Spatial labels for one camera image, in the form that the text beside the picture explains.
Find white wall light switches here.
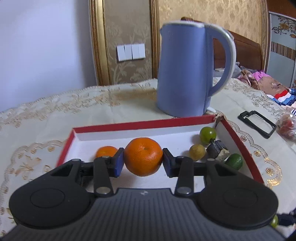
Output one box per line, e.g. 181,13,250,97
116,43,145,62

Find green persimmon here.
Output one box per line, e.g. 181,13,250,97
270,215,278,228
199,126,217,145

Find small orange mandarin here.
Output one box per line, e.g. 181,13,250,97
95,146,118,158

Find large dark sugarcane piece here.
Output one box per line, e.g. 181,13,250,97
206,140,230,162

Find yellow-brown round fruit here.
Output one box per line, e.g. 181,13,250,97
189,144,206,161

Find large orange mandarin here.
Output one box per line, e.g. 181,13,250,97
124,138,163,177

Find gold picture frame moulding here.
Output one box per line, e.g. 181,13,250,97
89,1,160,86

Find wooden bed headboard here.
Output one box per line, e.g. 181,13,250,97
180,16,265,72

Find colourful bedding pile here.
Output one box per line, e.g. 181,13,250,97
232,62,295,112

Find red shallow cardboard box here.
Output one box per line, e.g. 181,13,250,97
57,115,264,183

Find plastic bag of red fruit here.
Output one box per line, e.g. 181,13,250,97
277,113,295,142

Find cream gold patterned tablecloth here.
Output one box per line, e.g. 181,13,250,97
1,78,295,235

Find blue electric kettle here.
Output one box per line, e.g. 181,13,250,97
157,20,236,118

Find black rectangular plastic frame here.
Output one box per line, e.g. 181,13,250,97
237,110,277,139

